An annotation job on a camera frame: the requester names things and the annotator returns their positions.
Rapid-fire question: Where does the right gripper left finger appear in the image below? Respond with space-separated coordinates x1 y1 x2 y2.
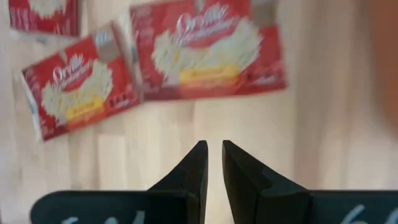
146 139 208 224

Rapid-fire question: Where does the red popcorn bag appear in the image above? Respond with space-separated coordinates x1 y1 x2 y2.
20 21 141 142
129 0 287 101
8 0 80 37

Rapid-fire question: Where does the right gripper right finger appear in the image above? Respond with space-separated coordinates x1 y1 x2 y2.
222 139 310 224

